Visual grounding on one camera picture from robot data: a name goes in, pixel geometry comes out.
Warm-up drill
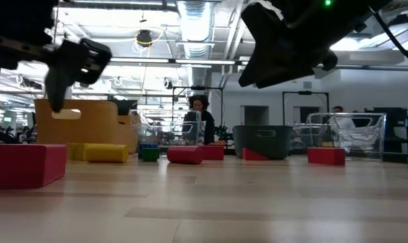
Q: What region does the black round ceiling device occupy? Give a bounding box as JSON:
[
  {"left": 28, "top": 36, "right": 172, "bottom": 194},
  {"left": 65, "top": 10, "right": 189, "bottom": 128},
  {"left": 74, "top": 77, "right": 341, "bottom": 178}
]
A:
[{"left": 136, "top": 29, "right": 153, "bottom": 47}]

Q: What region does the dark object behind bin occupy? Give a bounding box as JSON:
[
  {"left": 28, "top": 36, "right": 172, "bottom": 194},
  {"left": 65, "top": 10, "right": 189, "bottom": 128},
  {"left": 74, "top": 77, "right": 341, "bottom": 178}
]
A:
[{"left": 107, "top": 99, "right": 139, "bottom": 117}]

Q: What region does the person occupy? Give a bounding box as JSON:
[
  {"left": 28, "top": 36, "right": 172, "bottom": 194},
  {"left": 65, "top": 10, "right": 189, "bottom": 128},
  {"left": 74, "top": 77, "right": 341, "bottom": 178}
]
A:
[
  {"left": 182, "top": 94, "right": 215, "bottom": 145},
  {"left": 332, "top": 105, "right": 357, "bottom": 130}
]

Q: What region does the silver ventilation duct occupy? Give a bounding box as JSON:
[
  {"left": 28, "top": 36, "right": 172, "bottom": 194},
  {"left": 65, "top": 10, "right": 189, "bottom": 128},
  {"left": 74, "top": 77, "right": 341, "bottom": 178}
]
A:
[{"left": 176, "top": 0, "right": 214, "bottom": 112}]

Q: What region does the long red rectangular block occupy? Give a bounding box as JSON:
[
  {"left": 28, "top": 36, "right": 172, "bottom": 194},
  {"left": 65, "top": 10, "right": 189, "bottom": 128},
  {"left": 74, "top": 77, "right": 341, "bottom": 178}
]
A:
[{"left": 0, "top": 144, "right": 68, "bottom": 190}]

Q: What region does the small yellow cube block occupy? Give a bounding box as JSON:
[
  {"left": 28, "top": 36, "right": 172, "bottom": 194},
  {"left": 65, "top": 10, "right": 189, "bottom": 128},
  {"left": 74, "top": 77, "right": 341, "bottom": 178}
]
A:
[{"left": 68, "top": 142, "right": 89, "bottom": 161}]

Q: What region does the long ceiling light bar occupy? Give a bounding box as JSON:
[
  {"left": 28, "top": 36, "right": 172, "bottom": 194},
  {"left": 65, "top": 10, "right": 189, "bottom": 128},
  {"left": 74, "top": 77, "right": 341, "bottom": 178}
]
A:
[{"left": 109, "top": 57, "right": 238, "bottom": 65}]

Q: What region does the clear plastic bin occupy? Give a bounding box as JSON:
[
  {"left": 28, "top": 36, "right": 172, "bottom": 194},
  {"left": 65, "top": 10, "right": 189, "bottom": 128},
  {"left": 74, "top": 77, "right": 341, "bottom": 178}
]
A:
[
  {"left": 131, "top": 109, "right": 208, "bottom": 150},
  {"left": 290, "top": 113, "right": 387, "bottom": 161}
]

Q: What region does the teal plastic bin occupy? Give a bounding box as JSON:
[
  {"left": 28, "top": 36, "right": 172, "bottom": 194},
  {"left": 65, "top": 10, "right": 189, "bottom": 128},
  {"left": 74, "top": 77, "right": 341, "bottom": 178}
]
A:
[{"left": 232, "top": 125, "right": 294, "bottom": 161}]

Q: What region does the red arch block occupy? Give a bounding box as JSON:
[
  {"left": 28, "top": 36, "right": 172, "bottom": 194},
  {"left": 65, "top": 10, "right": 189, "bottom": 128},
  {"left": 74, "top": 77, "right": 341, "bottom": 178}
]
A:
[{"left": 307, "top": 146, "right": 346, "bottom": 166}]

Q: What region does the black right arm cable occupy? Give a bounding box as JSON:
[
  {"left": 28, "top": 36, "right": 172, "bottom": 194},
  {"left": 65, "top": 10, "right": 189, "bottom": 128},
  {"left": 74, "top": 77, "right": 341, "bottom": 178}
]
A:
[{"left": 371, "top": 6, "right": 408, "bottom": 68}]

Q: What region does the yellow cylinder block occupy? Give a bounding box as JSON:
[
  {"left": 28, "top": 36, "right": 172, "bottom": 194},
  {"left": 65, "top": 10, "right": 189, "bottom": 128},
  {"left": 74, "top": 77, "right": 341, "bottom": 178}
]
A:
[{"left": 85, "top": 144, "right": 129, "bottom": 163}]

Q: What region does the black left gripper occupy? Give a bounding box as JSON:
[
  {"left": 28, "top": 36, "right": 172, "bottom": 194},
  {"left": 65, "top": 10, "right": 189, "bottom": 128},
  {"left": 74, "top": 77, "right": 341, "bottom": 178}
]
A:
[{"left": 0, "top": 32, "right": 113, "bottom": 113}]

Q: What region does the red wedge block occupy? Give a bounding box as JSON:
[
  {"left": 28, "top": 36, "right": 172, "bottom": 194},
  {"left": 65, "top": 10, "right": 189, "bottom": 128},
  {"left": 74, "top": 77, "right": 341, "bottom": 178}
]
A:
[{"left": 242, "top": 147, "right": 271, "bottom": 161}]

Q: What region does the black gantry frame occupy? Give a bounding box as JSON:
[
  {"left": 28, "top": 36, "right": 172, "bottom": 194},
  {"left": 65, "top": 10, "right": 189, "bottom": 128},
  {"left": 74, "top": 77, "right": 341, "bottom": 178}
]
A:
[
  {"left": 282, "top": 90, "right": 330, "bottom": 126},
  {"left": 172, "top": 86, "right": 224, "bottom": 146}
]

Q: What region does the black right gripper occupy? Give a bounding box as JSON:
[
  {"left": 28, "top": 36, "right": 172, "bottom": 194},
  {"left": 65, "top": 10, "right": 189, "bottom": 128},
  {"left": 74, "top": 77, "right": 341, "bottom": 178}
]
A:
[{"left": 238, "top": 0, "right": 370, "bottom": 89}]

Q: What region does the black equipment rack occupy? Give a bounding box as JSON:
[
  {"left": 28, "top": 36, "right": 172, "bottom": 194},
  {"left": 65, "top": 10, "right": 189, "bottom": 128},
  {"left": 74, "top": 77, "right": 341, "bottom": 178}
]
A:
[{"left": 364, "top": 107, "right": 408, "bottom": 163}]

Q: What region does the red cylinder block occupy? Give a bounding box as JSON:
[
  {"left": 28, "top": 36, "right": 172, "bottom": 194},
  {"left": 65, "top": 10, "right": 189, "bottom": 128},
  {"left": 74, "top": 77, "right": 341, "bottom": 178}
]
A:
[{"left": 166, "top": 146, "right": 204, "bottom": 165}]

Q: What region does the yellow plastic bin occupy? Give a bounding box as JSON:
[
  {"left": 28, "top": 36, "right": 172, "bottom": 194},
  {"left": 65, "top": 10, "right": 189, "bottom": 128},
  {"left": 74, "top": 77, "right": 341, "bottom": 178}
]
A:
[{"left": 34, "top": 99, "right": 140, "bottom": 155}]

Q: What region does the small green studded brick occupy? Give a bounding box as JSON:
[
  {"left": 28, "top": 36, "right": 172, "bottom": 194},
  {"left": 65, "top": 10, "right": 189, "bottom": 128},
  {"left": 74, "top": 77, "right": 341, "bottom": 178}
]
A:
[{"left": 141, "top": 147, "right": 161, "bottom": 162}]

